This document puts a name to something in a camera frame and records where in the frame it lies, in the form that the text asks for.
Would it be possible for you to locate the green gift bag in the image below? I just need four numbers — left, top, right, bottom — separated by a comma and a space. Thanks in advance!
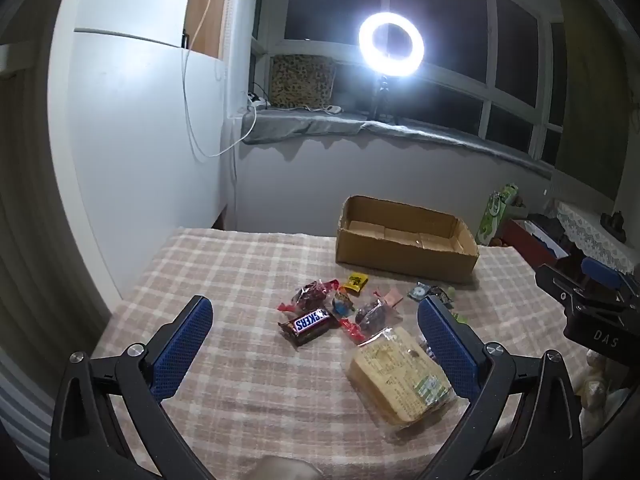
475, 183, 518, 246

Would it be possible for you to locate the pink plaid tablecloth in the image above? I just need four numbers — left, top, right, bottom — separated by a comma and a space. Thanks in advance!
93, 229, 588, 479

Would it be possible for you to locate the dark brown candy packet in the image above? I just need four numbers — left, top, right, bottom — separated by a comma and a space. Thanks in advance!
428, 286, 456, 309

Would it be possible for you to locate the small green candy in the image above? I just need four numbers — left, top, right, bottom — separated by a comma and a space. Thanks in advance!
450, 310, 468, 324

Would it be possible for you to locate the white gloved hand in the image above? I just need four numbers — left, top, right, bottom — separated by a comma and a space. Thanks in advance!
576, 350, 629, 441

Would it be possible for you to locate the brown Snickers bar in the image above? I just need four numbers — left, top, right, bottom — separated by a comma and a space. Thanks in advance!
279, 308, 338, 348

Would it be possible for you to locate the yellow candy packet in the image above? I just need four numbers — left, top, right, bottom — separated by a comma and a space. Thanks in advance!
343, 272, 369, 295

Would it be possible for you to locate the round colourful snack packet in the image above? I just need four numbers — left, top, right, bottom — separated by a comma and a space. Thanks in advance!
331, 290, 354, 318

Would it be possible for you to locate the red date cake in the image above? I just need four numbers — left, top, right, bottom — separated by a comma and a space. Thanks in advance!
277, 280, 340, 314
340, 297, 402, 344

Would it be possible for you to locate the large cracker pack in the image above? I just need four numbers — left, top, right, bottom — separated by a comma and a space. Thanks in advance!
346, 326, 452, 428

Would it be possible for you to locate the teal mint candy packet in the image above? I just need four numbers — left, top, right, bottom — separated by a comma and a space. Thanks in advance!
407, 282, 431, 302

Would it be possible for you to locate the white cabinet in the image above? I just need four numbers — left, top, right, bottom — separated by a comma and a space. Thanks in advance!
47, 0, 226, 306

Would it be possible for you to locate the white power strip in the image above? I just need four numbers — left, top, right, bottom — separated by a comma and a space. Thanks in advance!
247, 92, 270, 110

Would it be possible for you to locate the cardboard box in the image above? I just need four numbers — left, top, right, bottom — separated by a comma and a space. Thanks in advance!
335, 195, 480, 284

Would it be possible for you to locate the ring light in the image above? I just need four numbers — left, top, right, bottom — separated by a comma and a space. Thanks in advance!
358, 12, 425, 78

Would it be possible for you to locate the red box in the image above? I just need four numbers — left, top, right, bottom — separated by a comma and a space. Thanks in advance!
502, 219, 570, 270

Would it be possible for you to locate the pink candy packet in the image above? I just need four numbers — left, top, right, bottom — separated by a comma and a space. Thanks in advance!
373, 288, 404, 309

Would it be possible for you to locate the white lace cloth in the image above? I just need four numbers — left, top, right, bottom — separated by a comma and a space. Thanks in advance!
553, 200, 639, 274

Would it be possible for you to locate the leopard print cushion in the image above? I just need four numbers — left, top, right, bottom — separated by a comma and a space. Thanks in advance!
268, 54, 336, 108

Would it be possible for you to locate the grey windowsill cloth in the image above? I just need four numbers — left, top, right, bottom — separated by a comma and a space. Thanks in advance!
242, 107, 554, 179

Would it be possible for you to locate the white cable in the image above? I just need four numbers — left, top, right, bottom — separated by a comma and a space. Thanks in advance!
180, 0, 260, 158

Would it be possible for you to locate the black tripod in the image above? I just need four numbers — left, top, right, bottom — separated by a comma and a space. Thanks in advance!
367, 75, 399, 125

